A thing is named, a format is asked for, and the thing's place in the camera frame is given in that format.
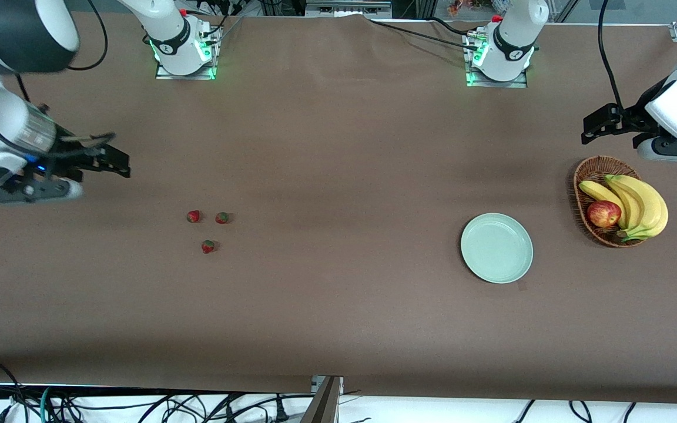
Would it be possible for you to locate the pale green round plate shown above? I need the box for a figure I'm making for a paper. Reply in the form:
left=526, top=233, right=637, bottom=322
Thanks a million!
left=461, top=213, right=534, bottom=284

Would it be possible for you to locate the woven wicker basket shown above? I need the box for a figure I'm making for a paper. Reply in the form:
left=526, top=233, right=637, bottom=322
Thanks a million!
left=574, top=156, right=648, bottom=248

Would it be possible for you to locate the yellow banana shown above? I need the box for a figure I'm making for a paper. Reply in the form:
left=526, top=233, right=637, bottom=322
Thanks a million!
left=605, top=176, right=645, bottom=231
left=606, top=174, right=669, bottom=242
left=579, top=180, right=627, bottom=230

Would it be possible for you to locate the red apple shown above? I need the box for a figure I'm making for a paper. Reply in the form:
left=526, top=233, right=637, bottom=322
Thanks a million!
left=586, top=200, right=622, bottom=229

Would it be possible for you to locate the table cover sheet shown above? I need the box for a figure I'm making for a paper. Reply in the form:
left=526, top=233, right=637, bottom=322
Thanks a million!
left=0, top=11, right=677, bottom=406

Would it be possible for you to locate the silver metal device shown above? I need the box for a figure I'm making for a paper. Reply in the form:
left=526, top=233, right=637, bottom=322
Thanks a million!
left=305, top=0, right=392, bottom=17

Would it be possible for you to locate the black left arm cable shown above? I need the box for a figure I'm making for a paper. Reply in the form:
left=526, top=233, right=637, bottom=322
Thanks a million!
left=597, top=0, right=627, bottom=112

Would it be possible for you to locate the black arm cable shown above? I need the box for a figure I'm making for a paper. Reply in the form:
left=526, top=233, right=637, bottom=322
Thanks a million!
left=0, top=0, right=110, bottom=159
left=597, top=0, right=627, bottom=112

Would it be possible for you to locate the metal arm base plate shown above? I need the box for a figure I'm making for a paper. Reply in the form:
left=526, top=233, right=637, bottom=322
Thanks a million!
left=466, top=32, right=528, bottom=89
left=155, top=29, right=217, bottom=80

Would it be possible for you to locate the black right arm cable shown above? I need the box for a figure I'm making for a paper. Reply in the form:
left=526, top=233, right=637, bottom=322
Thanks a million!
left=0, top=0, right=110, bottom=159

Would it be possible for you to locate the aluminium profile post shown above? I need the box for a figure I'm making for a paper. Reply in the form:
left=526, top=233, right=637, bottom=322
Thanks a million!
left=300, top=376, right=344, bottom=423

